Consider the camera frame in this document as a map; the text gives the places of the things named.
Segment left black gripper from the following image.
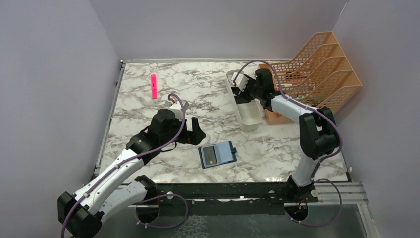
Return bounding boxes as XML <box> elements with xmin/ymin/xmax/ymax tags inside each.
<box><xmin>161</xmin><ymin>115</ymin><xmax>206</xmax><ymax>146</ymax></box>

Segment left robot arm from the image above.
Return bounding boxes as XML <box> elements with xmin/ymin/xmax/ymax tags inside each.
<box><xmin>57</xmin><ymin>100</ymin><xmax>206</xmax><ymax>238</ymax></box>

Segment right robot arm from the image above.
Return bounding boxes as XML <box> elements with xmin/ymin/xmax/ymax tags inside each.
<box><xmin>229</xmin><ymin>68</ymin><xmax>342</xmax><ymax>202</ymax></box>

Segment pens in organizer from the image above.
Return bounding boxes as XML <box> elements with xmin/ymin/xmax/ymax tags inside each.
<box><xmin>281</xmin><ymin>83</ymin><xmax>321</xmax><ymax>107</ymax></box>

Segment white oblong plastic tray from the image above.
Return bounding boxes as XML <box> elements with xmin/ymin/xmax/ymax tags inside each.
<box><xmin>225</xmin><ymin>69</ymin><xmax>263</xmax><ymax>132</ymax></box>

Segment orange mesh file organizer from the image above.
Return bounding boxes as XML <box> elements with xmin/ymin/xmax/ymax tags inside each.
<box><xmin>258</xmin><ymin>32</ymin><xmax>362</xmax><ymax>114</ymax></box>

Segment pink highlighter marker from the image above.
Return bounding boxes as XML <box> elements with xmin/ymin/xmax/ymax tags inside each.
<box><xmin>150</xmin><ymin>74</ymin><xmax>158</xmax><ymax>99</ymax></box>

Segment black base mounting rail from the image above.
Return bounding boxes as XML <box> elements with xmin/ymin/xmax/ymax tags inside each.
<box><xmin>157</xmin><ymin>182</ymin><xmax>318</xmax><ymax>203</ymax></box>

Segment aluminium frame rail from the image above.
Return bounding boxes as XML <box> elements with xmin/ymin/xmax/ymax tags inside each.
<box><xmin>78</xmin><ymin>183</ymin><xmax>369</xmax><ymax>208</ymax></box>

